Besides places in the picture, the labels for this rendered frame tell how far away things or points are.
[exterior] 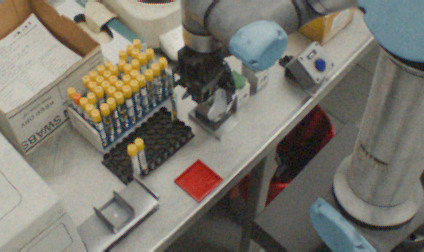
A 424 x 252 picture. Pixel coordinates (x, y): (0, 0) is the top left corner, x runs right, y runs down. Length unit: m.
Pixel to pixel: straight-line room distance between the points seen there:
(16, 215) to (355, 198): 0.44
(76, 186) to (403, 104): 0.71
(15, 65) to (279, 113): 0.58
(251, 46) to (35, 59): 0.60
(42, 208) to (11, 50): 0.59
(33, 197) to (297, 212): 0.46
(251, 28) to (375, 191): 0.28
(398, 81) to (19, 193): 0.50
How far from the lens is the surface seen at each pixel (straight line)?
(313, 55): 1.19
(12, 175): 0.79
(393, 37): 0.49
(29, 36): 1.30
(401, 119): 0.59
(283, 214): 0.98
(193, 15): 0.85
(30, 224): 0.76
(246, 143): 1.13
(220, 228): 2.00
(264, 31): 0.78
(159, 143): 1.11
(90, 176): 1.11
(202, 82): 0.97
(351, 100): 2.36
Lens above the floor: 1.83
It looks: 52 degrees down
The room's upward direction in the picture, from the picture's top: 9 degrees counter-clockwise
